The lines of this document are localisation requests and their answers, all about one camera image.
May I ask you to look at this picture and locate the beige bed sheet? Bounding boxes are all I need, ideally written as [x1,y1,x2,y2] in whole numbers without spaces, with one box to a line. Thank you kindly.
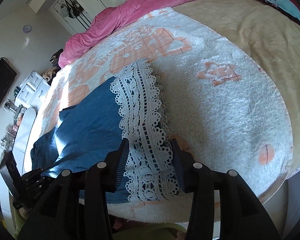
[174,0,300,177]

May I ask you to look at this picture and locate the hanging clothes on rack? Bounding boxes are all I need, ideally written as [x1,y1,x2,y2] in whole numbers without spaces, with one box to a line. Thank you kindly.
[60,0,84,19]

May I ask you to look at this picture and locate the white drawer cabinet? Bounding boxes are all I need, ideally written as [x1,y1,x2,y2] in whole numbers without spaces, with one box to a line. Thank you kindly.
[14,70,50,111]

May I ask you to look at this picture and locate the blue denim pants lace hem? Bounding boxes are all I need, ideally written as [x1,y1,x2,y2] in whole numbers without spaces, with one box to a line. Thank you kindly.
[30,59,179,204]

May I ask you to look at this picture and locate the pink duvet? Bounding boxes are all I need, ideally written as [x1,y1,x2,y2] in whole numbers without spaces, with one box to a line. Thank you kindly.
[58,0,196,68]

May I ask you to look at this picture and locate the round wall clock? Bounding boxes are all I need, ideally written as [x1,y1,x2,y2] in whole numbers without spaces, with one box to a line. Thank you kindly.
[23,25,32,34]

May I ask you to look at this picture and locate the white rounded desk top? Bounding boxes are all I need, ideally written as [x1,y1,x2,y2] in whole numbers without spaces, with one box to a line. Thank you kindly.
[12,107,37,154]

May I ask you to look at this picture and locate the pile of dark clothes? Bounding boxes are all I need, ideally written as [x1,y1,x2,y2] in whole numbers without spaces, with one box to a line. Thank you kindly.
[43,49,63,85]

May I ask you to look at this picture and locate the orange white plush blanket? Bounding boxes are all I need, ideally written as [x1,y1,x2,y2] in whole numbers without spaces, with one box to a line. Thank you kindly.
[24,8,293,223]

